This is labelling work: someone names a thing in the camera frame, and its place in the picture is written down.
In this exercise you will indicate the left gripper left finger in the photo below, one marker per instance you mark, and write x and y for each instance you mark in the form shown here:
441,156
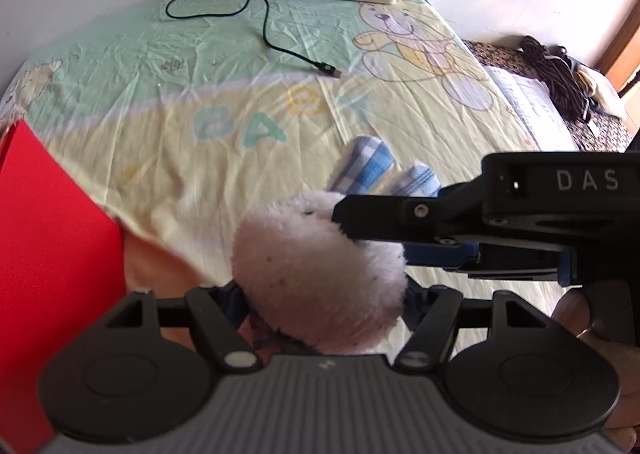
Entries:
211,314

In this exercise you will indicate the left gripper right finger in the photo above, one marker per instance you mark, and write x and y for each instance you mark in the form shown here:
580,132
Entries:
435,315

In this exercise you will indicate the white bunny plush toy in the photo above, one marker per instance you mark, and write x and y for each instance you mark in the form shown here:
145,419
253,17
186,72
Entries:
310,286

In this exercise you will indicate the person right hand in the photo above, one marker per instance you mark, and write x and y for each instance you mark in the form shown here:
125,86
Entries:
622,428

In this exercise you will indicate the floral covered side table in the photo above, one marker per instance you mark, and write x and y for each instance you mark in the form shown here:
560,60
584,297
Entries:
606,130

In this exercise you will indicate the dark striped cloth bundle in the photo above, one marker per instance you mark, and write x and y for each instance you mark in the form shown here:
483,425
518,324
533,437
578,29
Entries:
567,95

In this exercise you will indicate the red cardboard box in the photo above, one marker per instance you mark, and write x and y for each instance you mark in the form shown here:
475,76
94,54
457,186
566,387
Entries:
62,267

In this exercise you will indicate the cartoon print bed sheet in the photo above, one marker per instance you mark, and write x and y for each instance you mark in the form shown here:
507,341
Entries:
169,124

